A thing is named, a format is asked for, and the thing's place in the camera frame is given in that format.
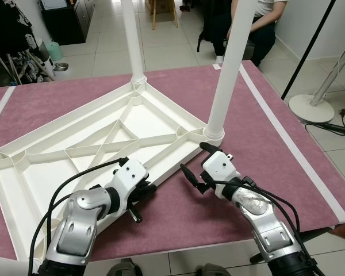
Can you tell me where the white plastic table top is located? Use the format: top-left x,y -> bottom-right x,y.
0,80 -> 225,262

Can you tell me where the pink table cloth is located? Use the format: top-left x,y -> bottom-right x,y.
0,60 -> 345,262

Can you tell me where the robot left leg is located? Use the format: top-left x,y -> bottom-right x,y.
106,259 -> 141,276

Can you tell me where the long white tape strip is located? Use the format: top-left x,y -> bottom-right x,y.
0,86 -> 17,136
239,62 -> 345,224

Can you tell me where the black slanted furniture leg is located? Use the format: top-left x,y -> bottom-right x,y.
250,227 -> 334,265

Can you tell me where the white standing fan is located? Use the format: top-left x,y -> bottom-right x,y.
289,37 -> 345,123

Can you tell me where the black hair dryer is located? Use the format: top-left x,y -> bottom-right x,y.
305,109 -> 345,140

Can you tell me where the seated person in white shirt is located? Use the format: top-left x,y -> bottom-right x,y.
198,0 -> 289,67

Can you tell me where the black slanted pole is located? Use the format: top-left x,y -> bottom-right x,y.
281,0 -> 337,101

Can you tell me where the black cabinet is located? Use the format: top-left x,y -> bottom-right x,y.
39,0 -> 95,45

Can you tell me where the clothes rack with dark clothes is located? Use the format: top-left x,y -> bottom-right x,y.
0,0 -> 52,87

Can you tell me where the white black-framed box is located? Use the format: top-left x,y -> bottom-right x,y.
40,0 -> 70,11

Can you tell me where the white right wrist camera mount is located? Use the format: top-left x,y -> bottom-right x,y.
201,151 -> 237,199

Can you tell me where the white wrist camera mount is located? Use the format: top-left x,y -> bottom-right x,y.
106,158 -> 149,199
201,151 -> 237,199

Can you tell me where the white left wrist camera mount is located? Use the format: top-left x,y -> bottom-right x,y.
106,158 -> 149,199

